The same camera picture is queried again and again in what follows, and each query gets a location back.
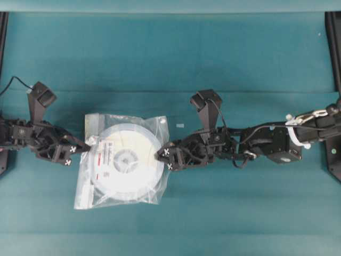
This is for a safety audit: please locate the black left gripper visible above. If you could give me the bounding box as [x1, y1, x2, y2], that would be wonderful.
[7, 119, 91, 166]

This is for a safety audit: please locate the black right camera cable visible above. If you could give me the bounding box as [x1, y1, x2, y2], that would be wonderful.
[207, 98, 291, 169]

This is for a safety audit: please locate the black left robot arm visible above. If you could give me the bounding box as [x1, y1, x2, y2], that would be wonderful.
[1, 110, 91, 166]

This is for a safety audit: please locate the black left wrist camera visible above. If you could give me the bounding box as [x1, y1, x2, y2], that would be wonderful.
[27, 82, 57, 126]

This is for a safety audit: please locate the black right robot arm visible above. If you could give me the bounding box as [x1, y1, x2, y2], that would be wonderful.
[156, 95, 340, 171]

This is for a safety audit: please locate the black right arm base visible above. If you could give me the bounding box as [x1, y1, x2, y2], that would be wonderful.
[324, 11, 340, 182]

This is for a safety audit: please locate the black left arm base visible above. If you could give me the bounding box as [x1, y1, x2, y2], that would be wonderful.
[0, 12, 10, 177]

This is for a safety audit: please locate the white tape reel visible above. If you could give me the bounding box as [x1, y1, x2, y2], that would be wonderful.
[90, 123, 164, 201]

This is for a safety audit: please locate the clear zip bag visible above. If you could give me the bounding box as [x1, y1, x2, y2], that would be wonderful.
[74, 113, 169, 210]

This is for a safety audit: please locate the black left camera cable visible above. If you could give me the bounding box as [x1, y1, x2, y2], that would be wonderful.
[0, 76, 34, 95]

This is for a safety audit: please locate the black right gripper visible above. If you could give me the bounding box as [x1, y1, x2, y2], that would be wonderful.
[156, 126, 237, 171]

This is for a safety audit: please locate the teal table mat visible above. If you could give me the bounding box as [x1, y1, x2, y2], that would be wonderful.
[1, 12, 340, 255]

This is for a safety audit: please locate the black camera cable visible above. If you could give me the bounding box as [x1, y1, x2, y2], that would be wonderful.
[0, 76, 34, 95]
[207, 98, 291, 169]

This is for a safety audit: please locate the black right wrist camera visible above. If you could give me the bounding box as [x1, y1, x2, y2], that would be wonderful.
[190, 89, 222, 133]

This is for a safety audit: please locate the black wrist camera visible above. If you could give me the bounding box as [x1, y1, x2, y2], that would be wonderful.
[190, 89, 222, 133]
[27, 82, 57, 126]

